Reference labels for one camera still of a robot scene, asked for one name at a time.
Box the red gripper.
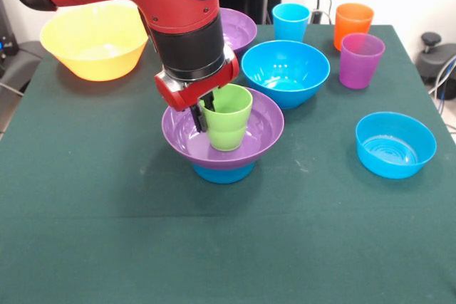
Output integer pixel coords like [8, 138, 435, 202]
[154, 47, 241, 134]

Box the green cup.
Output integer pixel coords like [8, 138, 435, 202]
[206, 127, 248, 152]
[199, 83, 254, 133]

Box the purple bowl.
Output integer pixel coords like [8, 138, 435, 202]
[161, 86, 286, 172]
[219, 7, 258, 56]

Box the small blue bowl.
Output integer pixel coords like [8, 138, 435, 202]
[190, 161, 256, 184]
[355, 111, 437, 179]

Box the large deep blue bowl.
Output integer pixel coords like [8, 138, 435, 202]
[241, 39, 331, 110]

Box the dark green tablecloth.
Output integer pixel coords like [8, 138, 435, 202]
[0, 24, 456, 304]

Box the blue cup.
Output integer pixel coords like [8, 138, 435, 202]
[272, 2, 311, 43]

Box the yellow bowl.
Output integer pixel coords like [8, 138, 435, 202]
[38, 0, 150, 82]

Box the black power strip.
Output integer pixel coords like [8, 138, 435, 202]
[310, 9, 334, 24]

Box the purple cup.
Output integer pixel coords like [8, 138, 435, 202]
[338, 32, 386, 90]

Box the orange cup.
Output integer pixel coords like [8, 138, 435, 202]
[333, 2, 375, 52]

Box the black electronic device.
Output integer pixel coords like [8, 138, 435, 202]
[0, 0, 19, 58]

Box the black knobbed equipment base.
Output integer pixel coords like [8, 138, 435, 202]
[415, 32, 456, 80]

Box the white cable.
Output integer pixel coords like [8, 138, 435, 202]
[428, 79, 456, 97]
[0, 81, 24, 98]

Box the blue cable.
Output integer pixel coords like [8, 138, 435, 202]
[435, 55, 456, 112]

